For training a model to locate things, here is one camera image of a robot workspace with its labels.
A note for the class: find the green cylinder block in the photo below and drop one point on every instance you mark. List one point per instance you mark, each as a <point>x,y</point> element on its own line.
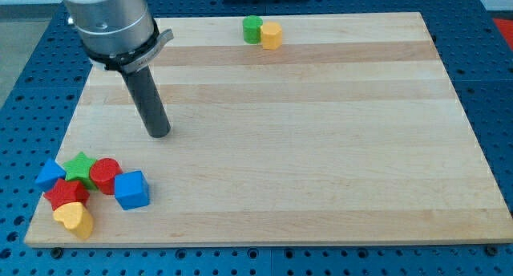
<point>251,27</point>

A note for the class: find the blue triangle block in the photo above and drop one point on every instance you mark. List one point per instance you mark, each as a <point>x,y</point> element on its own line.
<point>49,174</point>

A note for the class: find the wooden board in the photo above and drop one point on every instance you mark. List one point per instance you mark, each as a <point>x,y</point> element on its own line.
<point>349,134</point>

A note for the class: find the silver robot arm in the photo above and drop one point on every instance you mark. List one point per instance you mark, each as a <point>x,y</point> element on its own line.
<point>120,34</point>

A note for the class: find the red cylinder block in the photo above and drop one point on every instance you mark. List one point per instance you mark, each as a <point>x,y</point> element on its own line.
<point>103,173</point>

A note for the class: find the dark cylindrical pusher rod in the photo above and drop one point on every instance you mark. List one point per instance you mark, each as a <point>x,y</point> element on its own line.
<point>146,98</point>

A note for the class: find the red star block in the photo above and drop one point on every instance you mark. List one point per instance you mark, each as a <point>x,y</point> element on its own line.
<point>65,192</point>

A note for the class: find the yellow heart block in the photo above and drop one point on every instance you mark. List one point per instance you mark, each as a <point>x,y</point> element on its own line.
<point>75,218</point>

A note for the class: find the green star block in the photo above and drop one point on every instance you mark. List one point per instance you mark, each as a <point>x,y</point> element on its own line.
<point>78,169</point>

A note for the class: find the yellow hexagon block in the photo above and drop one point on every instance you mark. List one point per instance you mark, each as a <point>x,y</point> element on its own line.
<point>271,35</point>

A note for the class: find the blue cube block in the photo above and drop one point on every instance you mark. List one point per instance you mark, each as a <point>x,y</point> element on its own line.
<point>131,190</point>

